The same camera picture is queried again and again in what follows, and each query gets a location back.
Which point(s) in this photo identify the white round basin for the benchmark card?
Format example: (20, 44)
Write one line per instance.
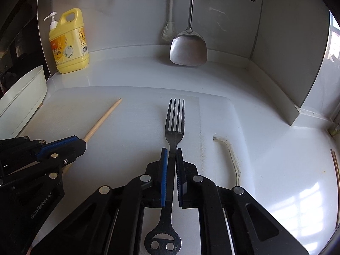
(24, 98)

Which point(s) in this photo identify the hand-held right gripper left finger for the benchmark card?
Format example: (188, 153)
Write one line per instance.
(164, 178)

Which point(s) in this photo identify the window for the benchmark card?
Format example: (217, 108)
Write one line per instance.
(334, 58)

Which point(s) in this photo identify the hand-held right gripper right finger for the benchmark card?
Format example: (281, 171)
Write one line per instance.
(179, 178)

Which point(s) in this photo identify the steel spatula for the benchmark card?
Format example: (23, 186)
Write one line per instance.
(187, 49)

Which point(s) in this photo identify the white plastic cutting board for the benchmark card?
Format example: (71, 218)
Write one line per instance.
(132, 127)

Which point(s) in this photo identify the white dish brush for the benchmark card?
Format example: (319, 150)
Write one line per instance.
(168, 33)

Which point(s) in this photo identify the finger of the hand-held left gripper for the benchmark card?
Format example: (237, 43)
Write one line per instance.
(57, 146)
(75, 151)

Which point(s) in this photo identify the wooden chopstick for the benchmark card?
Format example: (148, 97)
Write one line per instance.
(336, 164)
(103, 119)

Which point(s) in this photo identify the yellow detergent pump bottle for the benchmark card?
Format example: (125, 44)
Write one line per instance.
(70, 55)

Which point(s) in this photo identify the dark metal fork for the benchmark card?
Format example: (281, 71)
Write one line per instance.
(174, 138)

